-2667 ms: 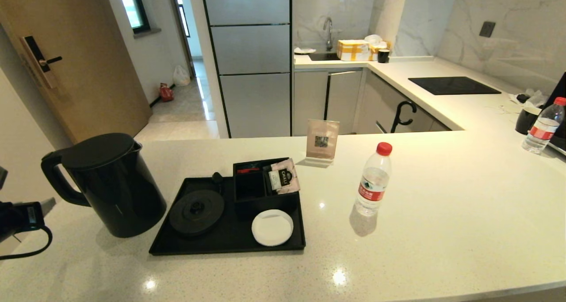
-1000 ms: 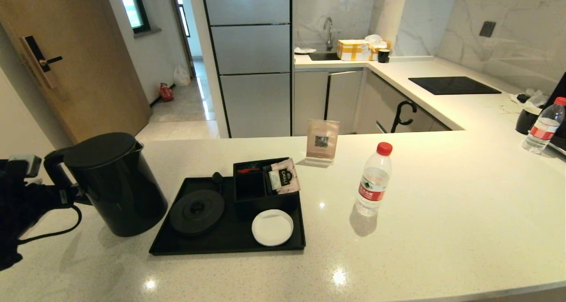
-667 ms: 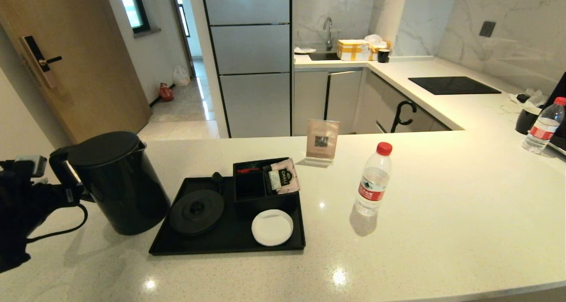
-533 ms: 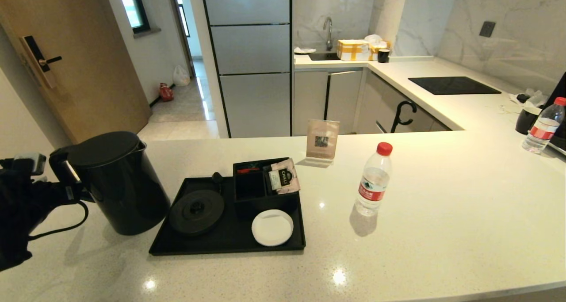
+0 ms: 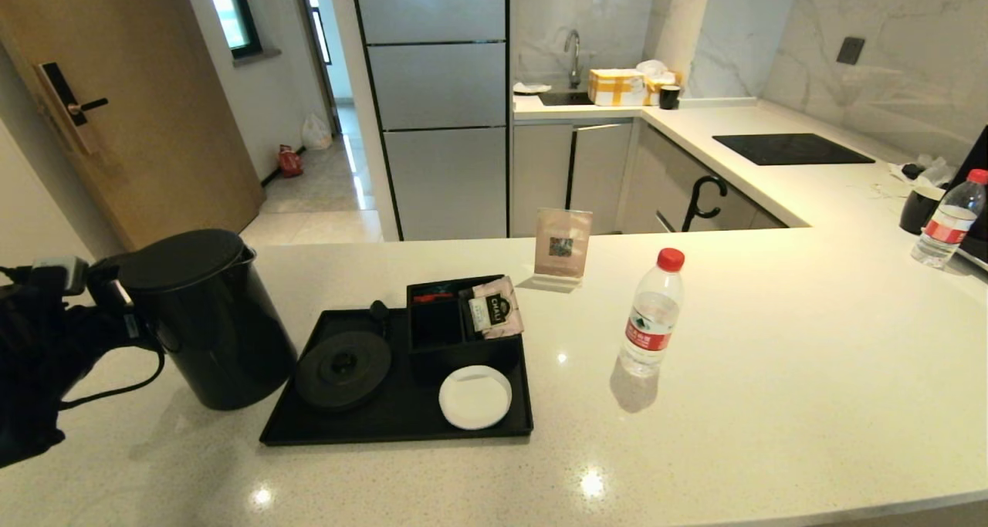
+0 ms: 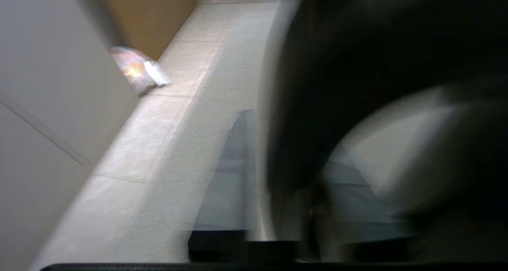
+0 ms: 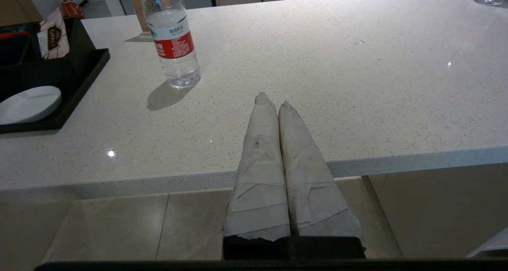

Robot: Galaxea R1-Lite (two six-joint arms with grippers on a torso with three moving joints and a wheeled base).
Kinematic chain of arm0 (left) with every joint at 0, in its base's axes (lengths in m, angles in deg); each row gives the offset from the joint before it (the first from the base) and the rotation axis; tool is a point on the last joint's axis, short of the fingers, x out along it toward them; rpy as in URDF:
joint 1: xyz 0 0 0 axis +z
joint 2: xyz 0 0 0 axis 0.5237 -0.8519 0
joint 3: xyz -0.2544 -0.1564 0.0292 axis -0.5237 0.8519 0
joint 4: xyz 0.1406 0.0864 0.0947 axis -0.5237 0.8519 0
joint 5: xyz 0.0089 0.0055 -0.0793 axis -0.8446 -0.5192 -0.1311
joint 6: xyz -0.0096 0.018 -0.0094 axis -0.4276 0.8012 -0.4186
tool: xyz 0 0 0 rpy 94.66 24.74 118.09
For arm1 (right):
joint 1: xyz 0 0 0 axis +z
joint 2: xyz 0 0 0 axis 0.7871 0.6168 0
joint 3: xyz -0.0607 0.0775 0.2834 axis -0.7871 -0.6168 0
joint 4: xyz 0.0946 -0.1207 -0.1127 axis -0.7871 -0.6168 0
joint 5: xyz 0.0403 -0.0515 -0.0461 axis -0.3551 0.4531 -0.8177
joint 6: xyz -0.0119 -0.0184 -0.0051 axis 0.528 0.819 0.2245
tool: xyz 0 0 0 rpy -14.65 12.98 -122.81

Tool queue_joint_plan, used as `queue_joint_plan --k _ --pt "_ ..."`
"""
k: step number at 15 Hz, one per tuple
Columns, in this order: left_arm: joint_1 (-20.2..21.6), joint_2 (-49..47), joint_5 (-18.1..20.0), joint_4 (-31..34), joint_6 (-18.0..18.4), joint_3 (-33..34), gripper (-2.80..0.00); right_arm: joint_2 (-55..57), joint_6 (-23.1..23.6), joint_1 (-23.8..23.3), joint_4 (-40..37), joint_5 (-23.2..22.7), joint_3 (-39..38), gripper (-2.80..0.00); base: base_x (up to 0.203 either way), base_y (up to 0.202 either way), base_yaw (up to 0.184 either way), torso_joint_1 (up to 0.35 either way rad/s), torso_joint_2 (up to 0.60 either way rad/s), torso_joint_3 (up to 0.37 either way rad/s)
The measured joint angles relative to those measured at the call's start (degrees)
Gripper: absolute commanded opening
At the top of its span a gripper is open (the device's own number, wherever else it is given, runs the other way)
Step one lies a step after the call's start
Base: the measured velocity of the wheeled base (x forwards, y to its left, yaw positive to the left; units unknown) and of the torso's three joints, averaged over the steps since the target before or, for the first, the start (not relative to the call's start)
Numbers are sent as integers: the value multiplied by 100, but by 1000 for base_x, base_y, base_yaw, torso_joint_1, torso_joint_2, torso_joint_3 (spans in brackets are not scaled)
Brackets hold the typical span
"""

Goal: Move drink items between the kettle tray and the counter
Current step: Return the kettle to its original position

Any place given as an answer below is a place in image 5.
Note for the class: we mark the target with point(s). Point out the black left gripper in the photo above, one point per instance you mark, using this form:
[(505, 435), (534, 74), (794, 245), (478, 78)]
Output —
[(116, 326)]

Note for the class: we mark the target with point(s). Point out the black electric kettle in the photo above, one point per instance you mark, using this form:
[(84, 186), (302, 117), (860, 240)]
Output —
[(216, 326)]

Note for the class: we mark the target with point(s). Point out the red-capped water bottle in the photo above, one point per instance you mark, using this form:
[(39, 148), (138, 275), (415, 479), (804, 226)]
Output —
[(652, 319), (945, 222)]

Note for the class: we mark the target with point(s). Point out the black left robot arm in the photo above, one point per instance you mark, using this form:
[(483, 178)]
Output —
[(31, 380)]

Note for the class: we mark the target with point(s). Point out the black round kettle base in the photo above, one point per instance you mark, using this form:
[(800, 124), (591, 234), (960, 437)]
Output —
[(343, 369)]

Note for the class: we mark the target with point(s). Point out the pink tea bag packet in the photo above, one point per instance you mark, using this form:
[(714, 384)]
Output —
[(498, 311)]

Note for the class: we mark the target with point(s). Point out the small black cup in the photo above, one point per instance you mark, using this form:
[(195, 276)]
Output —
[(670, 97)]

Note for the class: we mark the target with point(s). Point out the white panel cabinet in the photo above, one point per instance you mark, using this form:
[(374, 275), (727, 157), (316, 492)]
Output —
[(31, 203)]

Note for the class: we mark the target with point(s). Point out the wooden door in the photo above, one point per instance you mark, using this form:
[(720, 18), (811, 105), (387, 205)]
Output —
[(154, 110)]

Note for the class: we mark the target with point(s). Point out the red bag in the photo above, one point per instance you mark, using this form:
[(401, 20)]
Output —
[(291, 163)]

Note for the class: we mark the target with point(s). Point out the white plastic bag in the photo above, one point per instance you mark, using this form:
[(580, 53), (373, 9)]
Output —
[(316, 135)]

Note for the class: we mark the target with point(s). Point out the black rectangular tray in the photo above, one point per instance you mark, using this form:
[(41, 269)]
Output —
[(386, 427)]

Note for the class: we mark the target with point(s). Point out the red sachet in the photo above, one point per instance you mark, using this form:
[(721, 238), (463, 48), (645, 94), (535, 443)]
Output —
[(431, 298)]

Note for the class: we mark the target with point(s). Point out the black organizer box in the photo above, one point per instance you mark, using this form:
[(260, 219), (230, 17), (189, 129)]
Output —
[(436, 334)]

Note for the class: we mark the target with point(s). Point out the black-framed window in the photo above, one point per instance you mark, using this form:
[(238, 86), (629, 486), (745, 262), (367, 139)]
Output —
[(243, 18)]

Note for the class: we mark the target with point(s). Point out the white round coaster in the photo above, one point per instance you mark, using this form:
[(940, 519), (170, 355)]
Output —
[(475, 397)]

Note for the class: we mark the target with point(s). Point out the grey refrigerator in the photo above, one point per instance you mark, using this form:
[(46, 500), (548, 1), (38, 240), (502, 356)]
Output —
[(440, 87)]

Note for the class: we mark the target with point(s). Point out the white base cabinet door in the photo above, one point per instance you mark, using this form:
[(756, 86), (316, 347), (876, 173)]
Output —
[(543, 180), (602, 176)]

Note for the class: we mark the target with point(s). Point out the acrylic QR code sign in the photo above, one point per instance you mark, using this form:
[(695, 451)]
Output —
[(563, 241)]

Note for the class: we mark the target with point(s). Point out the white dish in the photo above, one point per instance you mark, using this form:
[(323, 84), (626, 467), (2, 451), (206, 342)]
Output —
[(531, 89)]

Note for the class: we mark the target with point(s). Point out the dark kitchen sink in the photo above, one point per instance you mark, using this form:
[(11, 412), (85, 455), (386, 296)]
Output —
[(567, 99)]

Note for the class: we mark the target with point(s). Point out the chrome faucet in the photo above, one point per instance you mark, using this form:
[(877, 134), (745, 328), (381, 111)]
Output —
[(576, 52)]

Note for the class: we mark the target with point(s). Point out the large yellow-taped cardboard box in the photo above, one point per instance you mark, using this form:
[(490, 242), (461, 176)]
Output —
[(616, 89)]

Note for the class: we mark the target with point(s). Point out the grey corner base cabinet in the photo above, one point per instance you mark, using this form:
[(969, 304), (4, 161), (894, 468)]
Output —
[(664, 164)]

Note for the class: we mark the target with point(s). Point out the white tissue wad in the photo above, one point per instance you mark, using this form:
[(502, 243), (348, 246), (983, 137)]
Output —
[(652, 68)]

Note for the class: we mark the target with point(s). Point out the black induction cooktop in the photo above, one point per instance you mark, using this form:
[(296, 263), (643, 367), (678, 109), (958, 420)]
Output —
[(791, 149)]

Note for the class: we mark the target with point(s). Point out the black mug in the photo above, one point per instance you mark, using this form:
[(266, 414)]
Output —
[(918, 212)]

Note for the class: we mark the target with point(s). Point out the small black object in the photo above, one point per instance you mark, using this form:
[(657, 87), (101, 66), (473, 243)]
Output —
[(915, 170)]

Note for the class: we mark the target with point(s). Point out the crumpled clear plastic wrap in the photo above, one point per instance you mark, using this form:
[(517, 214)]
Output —
[(938, 173)]

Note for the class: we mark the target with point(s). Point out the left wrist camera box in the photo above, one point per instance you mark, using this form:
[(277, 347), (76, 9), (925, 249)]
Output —
[(54, 276)]

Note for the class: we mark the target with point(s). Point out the dark wall socket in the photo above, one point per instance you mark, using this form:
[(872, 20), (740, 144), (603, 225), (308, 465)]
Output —
[(851, 51)]

